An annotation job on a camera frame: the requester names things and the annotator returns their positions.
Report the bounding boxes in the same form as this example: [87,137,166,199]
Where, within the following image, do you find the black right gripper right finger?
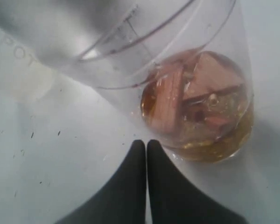
[147,140,247,224]

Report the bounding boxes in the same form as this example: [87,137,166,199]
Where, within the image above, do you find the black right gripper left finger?
[57,140,147,224]

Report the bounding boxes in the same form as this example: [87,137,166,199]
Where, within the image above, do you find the clear plastic shaker tumbler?
[0,0,253,150]

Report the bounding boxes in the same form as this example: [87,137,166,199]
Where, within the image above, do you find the frosted plastic jar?
[0,29,56,102]

